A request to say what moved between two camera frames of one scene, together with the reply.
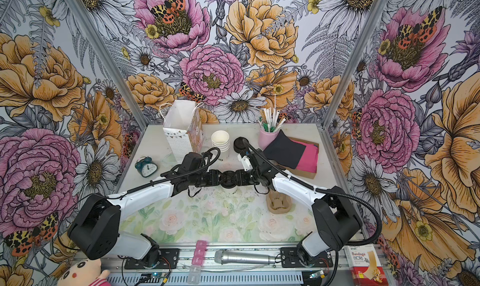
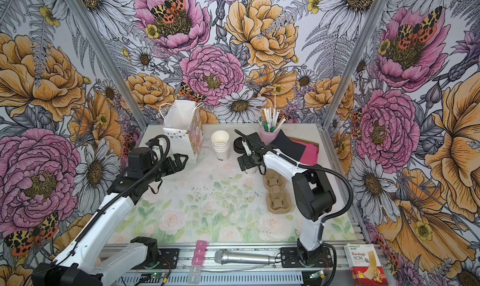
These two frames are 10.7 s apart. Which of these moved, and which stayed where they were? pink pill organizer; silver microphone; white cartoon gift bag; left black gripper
Moved: left black gripper
Stayed: silver microphone; white cartoon gift bag; pink pill organizer
